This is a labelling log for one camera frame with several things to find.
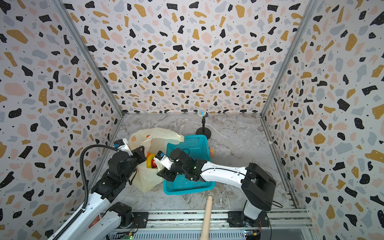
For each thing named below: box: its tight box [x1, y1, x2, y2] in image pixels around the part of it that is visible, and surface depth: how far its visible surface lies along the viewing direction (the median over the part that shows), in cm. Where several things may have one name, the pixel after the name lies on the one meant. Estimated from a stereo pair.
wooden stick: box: [200, 196, 213, 240], surface depth 73 cm
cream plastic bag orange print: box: [128, 127, 185, 193], surface depth 81 cm
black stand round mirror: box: [195, 108, 212, 140], surface depth 108 cm
